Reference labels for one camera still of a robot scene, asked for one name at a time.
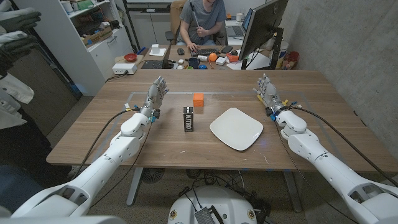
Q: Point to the black keyboard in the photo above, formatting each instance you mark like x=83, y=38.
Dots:
x=204, y=52

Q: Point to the grey table leg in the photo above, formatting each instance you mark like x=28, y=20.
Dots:
x=293, y=193
x=134, y=186

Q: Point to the blue bowl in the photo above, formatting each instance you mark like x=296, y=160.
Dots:
x=202, y=67

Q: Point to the white shelf cabinet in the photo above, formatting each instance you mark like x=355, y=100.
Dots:
x=77, y=62

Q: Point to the red bowl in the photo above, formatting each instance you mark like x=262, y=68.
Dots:
x=130, y=57

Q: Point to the small white box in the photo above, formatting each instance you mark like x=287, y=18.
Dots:
x=155, y=48

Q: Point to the orange ball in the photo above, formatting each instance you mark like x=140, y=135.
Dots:
x=212, y=57

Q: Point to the grey ribbed module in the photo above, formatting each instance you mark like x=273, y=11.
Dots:
x=205, y=216

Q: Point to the small white bottle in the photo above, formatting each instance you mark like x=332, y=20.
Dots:
x=202, y=58

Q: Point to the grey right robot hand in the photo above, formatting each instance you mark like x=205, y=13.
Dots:
x=269, y=93

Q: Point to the black floor fan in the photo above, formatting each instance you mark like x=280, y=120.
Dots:
x=152, y=175

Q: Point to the black nitro box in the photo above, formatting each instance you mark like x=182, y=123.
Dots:
x=188, y=119

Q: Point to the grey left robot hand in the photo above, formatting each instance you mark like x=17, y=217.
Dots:
x=155, y=95

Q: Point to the silver laptop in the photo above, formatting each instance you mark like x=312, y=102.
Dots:
x=236, y=30

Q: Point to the black monitor stand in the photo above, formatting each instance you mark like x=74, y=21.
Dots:
x=276, y=49

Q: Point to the white power box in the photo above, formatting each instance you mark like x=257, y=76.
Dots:
x=124, y=68

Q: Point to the black phone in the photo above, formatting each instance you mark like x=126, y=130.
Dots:
x=227, y=49

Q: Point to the black computer mouse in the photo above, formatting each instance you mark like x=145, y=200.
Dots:
x=181, y=51

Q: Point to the white cup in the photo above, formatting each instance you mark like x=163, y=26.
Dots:
x=239, y=17

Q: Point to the standing person white coat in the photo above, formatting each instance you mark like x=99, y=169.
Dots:
x=12, y=93

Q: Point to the seated person grey shirt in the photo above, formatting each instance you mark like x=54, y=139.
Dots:
x=202, y=15

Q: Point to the dark blue mug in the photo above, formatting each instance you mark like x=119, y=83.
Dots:
x=194, y=63

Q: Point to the white paper sheets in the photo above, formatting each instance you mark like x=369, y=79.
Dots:
x=259, y=63

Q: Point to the white paper plate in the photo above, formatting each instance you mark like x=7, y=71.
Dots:
x=236, y=129

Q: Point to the orange red container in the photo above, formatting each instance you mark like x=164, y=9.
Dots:
x=232, y=58

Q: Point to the flat white box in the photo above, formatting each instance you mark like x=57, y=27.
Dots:
x=220, y=61

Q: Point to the cardboard box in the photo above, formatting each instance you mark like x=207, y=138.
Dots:
x=98, y=36

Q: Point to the thin white stick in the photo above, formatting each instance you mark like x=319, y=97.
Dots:
x=194, y=14

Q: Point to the orange block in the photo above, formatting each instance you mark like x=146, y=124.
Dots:
x=198, y=100

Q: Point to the black computer monitor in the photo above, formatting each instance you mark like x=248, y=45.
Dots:
x=261, y=25

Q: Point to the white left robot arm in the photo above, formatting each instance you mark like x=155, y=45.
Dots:
x=124, y=146

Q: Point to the red bag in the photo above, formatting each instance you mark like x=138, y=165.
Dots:
x=291, y=59

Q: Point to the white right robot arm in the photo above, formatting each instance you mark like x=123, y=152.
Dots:
x=311, y=146

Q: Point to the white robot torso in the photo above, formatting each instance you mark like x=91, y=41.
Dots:
x=214, y=199

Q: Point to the black laptop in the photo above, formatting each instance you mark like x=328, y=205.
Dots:
x=152, y=64

